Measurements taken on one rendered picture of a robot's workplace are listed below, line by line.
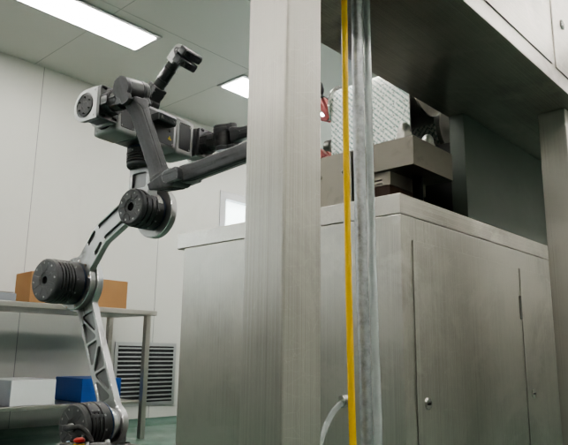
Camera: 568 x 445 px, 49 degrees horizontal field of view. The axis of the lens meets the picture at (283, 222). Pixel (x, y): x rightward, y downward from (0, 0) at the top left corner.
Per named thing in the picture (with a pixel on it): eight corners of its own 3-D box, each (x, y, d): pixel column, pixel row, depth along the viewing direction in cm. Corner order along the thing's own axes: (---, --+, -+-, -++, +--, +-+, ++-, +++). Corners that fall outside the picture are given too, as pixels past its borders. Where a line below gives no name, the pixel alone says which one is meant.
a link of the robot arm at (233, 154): (160, 169, 193) (185, 173, 202) (162, 187, 192) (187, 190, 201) (268, 125, 170) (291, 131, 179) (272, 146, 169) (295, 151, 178)
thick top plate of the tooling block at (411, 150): (309, 207, 159) (309, 184, 160) (452, 180, 132) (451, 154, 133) (266, 196, 147) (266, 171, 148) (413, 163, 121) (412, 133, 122)
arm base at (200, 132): (209, 161, 260) (210, 133, 262) (224, 157, 255) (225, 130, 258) (195, 154, 253) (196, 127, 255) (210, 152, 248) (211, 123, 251)
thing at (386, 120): (332, 191, 160) (332, 123, 164) (412, 175, 144) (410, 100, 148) (331, 191, 159) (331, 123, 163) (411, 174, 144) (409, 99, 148)
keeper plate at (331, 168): (320, 210, 135) (320, 162, 137) (357, 204, 128) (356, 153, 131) (312, 208, 133) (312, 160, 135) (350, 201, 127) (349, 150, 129)
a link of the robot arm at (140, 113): (147, 200, 197) (170, 202, 205) (175, 180, 190) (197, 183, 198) (109, 83, 209) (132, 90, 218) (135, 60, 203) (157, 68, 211)
